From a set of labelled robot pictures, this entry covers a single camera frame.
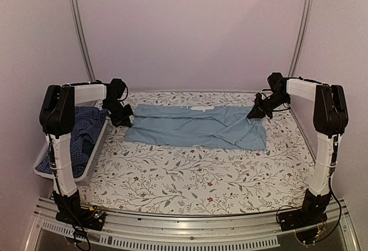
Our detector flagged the right aluminium frame post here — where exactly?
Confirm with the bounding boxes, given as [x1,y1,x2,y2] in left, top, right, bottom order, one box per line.
[288,0,313,77]

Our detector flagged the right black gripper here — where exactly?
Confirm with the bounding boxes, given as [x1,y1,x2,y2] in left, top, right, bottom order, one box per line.
[248,92,290,119]

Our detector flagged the light blue t-shirt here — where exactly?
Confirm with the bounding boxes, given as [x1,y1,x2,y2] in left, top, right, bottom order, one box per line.
[125,104,267,151]

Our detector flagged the left aluminium frame post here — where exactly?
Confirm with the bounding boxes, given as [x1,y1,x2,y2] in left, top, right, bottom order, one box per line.
[69,0,95,81]

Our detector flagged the front aluminium rail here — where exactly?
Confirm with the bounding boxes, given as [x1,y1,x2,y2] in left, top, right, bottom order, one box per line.
[25,196,359,249]

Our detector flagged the aluminium frame post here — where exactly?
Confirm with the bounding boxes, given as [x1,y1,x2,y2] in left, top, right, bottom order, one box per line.
[288,0,313,77]
[69,0,95,81]

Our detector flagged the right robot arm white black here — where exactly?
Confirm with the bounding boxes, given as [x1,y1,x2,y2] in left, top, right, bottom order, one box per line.
[247,73,348,226]

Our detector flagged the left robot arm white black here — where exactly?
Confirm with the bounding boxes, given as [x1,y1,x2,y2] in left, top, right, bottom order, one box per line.
[39,78,133,225]

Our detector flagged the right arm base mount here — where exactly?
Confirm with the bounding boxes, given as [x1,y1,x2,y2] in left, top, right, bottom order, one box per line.
[275,207,327,231]

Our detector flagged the dark blue checkered shirt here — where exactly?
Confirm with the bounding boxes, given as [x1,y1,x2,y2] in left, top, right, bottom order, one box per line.
[36,106,109,178]

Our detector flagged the white plastic laundry basket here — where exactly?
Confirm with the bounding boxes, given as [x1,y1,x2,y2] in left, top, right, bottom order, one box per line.
[33,109,110,183]

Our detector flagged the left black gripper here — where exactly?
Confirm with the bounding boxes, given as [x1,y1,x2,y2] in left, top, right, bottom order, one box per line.
[102,99,133,127]

